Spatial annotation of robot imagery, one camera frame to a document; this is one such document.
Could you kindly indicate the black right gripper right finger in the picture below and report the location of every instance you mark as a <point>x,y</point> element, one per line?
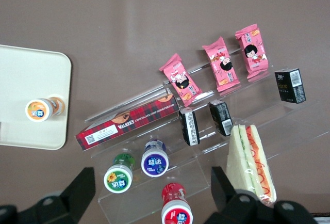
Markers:
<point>237,208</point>

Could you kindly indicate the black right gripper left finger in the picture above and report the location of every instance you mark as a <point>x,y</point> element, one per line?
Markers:
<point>64,208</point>

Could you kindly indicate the triangle sandwich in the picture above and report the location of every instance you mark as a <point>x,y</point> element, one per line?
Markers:
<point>242,162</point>

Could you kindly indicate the cream plastic tray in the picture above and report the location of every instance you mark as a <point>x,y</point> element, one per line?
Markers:
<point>31,74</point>

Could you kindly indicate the red lid yogurt cup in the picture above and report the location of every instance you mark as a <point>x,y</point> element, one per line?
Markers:
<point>176,213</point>

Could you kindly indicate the green lid gum bottle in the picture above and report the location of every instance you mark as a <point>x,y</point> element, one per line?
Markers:
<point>118,178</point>

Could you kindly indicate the clear acrylic stepped stand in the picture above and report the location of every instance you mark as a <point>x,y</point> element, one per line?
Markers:
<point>134,203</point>
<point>260,100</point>

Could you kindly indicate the small black carton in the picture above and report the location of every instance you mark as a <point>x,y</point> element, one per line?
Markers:
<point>290,86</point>
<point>221,118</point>
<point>189,127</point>

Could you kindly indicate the blue lid gum bottle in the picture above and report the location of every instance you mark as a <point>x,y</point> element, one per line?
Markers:
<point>154,163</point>

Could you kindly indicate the orange lid yogurt cup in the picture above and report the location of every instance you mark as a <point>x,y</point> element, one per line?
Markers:
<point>38,110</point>

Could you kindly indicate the red tartan shortbread box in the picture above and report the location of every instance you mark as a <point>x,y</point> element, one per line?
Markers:
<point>129,124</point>

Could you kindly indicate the pink cartoon snack packet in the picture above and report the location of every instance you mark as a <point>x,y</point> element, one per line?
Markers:
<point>223,65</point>
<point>252,51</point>
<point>180,79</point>

